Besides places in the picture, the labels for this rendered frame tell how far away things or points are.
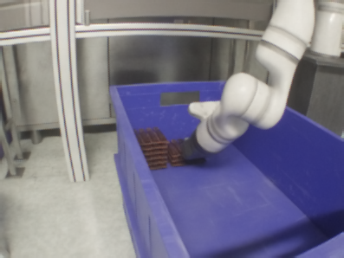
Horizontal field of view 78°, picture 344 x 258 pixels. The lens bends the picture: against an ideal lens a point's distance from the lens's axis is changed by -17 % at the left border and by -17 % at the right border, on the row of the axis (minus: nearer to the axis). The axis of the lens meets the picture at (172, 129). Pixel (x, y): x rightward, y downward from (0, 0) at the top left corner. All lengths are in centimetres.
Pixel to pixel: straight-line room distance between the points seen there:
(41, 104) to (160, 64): 61
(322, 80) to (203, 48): 69
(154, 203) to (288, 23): 30
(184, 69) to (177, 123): 54
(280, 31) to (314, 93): 41
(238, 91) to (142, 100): 38
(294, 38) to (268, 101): 10
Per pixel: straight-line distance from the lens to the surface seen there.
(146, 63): 120
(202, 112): 54
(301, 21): 39
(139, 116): 71
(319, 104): 80
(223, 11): 103
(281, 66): 38
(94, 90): 121
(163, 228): 25
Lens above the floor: 61
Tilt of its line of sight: 25 degrees down
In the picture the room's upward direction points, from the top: 2 degrees clockwise
